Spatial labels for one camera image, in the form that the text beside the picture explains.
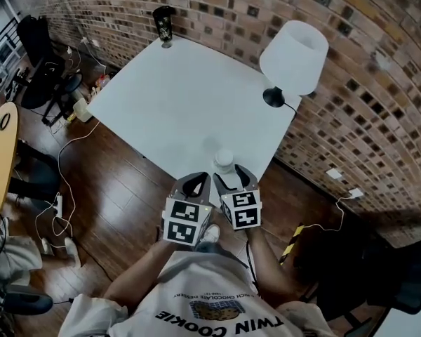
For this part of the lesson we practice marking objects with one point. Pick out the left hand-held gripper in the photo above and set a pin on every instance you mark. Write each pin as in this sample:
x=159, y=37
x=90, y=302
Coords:
x=182, y=223

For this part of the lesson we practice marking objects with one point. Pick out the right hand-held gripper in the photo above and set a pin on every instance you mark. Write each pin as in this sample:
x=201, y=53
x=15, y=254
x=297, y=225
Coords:
x=245, y=211

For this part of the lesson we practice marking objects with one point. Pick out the clear plastic cup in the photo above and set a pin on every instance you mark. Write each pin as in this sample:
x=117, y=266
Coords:
x=224, y=161

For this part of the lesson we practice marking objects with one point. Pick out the person's right forearm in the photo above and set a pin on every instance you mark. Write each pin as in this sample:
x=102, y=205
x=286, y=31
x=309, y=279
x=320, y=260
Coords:
x=270, y=269

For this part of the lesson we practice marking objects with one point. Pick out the person's left forearm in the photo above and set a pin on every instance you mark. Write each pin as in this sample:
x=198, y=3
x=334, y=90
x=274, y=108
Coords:
x=144, y=272

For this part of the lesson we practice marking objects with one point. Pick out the person's white shoe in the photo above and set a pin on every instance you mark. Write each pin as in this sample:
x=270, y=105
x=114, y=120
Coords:
x=210, y=235

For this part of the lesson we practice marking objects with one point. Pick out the yellow black striped tape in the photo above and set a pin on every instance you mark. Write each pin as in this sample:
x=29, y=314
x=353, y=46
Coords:
x=290, y=246

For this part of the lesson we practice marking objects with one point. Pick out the person's white printed shirt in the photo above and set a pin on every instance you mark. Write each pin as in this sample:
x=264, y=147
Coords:
x=200, y=300

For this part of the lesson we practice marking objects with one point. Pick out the white power strip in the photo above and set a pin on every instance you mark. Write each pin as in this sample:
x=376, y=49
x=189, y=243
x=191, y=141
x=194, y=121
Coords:
x=59, y=205

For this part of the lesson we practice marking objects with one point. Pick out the small cream waste bin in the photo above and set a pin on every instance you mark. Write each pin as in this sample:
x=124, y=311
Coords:
x=82, y=110

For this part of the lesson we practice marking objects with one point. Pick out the colourful snack bag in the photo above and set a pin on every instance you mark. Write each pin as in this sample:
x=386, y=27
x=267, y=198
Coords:
x=101, y=82

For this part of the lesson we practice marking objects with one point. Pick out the white shade table lamp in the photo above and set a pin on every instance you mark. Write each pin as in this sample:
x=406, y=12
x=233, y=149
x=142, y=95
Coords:
x=294, y=56

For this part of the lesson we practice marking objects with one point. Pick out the person's light trousers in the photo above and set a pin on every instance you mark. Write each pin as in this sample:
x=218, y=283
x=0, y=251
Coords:
x=87, y=316

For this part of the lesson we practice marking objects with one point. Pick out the black patterned tumbler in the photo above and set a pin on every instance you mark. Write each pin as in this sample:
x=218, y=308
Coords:
x=163, y=25

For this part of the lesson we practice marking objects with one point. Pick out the black padded chair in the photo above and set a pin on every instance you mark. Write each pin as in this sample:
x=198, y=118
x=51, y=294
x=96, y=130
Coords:
x=382, y=272

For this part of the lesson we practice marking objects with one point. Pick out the black office chair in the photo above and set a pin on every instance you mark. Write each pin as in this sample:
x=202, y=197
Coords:
x=45, y=65

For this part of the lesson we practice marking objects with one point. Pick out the round yellow wooden table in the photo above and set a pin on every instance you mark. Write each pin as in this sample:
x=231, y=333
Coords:
x=0, y=160

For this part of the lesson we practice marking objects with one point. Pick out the black chair base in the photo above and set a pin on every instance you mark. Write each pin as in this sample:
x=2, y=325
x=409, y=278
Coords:
x=24, y=305

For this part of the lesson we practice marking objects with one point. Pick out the white wall socket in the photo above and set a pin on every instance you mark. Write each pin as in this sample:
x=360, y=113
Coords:
x=355, y=193
x=333, y=174

